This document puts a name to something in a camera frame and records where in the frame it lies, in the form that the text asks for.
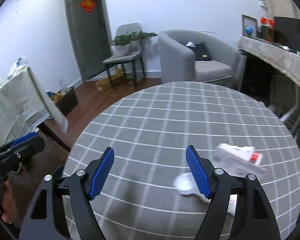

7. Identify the clear plastic blister package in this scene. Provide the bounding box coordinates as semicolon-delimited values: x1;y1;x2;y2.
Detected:
210;143;268;177

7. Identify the person's left hand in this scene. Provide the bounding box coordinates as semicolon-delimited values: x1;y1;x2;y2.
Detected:
0;179;17;224

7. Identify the grey checked round tablecloth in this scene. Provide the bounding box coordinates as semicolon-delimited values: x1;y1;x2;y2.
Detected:
64;82;300;239

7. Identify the black storage box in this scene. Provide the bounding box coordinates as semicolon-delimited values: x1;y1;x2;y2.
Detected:
50;87;78;116

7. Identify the white plastic bag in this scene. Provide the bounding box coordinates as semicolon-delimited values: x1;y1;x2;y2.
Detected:
7;57;28;80

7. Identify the cardboard box under chair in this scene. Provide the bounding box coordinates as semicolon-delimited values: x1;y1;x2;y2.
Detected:
96;68;125;91

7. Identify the grey dining chair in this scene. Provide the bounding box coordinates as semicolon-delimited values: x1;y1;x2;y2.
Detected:
103;23;146;88

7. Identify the potted green plant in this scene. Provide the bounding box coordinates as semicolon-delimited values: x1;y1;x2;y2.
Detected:
111;31;157;57

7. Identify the grey armchair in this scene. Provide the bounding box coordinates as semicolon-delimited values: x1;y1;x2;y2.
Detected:
158;30;246;90

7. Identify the grey door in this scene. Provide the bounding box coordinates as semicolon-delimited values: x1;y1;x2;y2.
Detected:
65;0;111;81

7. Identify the red fu door decoration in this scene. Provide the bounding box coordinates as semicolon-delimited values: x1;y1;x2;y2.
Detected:
79;0;97;12

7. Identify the beige sideboard cloth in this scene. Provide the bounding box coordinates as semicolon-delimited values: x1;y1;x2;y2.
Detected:
237;36;300;88

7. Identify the small blue globe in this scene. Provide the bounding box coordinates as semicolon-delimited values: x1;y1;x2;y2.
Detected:
245;25;254;37

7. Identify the black monitor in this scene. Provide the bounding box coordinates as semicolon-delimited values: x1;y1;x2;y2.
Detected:
274;16;300;51

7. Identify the framed picture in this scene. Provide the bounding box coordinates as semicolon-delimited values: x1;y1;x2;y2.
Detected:
242;15;257;37

